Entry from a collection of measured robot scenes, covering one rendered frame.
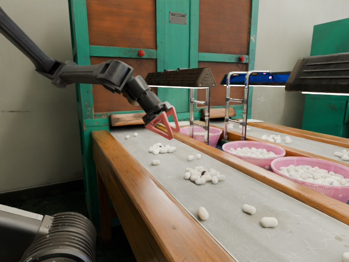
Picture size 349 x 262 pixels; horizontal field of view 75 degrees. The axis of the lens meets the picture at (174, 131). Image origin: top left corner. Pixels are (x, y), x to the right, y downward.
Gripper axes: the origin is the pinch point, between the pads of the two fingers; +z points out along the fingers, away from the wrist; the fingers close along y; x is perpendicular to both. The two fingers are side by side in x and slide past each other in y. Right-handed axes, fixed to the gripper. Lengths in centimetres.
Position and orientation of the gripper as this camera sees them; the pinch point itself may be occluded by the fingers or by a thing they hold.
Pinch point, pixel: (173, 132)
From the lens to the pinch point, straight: 68.6
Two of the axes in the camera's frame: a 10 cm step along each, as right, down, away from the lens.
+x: 7.5, -5.9, -3.0
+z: 6.2, 7.8, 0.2
